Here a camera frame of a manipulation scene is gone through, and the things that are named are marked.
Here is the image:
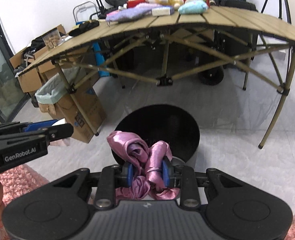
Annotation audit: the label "cardboard box with green liner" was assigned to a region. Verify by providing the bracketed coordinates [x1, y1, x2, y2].
[35, 73, 106, 143]

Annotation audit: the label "pink satin ribbon cloth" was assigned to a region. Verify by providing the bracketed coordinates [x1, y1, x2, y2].
[107, 131, 179, 200]

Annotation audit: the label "black round trash bin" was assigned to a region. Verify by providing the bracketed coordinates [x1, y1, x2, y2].
[115, 104, 200, 168]

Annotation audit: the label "light blue plush toy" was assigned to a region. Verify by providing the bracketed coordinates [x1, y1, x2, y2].
[178, 0, 209, 15]

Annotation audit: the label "black gloves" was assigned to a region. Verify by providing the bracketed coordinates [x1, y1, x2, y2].
[68, 20, 100, 37]

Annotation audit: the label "black luggage bag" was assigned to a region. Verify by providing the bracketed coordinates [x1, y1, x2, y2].
[214, 0, 257, 11]

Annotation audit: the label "black folding wagon cart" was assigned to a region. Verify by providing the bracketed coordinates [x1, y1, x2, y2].
[115, 30, 261, 89]

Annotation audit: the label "clear plastic jar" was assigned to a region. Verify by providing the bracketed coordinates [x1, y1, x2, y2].
[42, 28, 63, 50]

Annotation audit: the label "black hand trolley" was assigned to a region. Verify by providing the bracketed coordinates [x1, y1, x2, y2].
[72, 0, 107, 25]

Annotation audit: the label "blue foam roll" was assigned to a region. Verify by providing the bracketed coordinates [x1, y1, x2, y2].
[92, 42, 110, 77]

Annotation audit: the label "purple knitted pouch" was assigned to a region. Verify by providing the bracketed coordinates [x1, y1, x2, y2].
[105, 3, 162, 24]

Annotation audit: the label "blue handkerchief tissue pack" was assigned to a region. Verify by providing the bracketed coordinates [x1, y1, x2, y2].
[151, 6, 175, 17]

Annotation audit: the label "tan folding slat table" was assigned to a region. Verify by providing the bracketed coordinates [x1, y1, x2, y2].
[25, 6, 295, 138]

